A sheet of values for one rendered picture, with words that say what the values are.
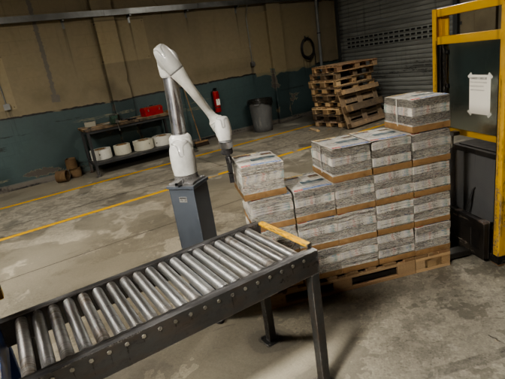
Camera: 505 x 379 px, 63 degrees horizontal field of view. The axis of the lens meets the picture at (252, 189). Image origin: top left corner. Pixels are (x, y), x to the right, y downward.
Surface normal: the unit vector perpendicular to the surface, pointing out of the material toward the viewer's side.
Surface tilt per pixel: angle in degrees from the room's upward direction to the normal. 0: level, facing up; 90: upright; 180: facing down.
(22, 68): 90
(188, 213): 90
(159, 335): 90
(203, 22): 90
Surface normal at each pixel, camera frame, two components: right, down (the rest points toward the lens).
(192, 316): 0.53, 0.18
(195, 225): -0.37, 0.33
